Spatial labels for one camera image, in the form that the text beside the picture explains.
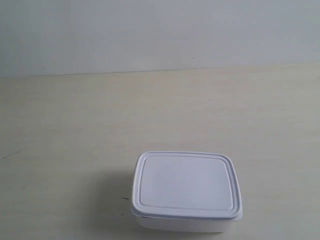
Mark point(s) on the white lidded plastic container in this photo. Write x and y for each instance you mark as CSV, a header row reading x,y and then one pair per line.
x,y
186,191

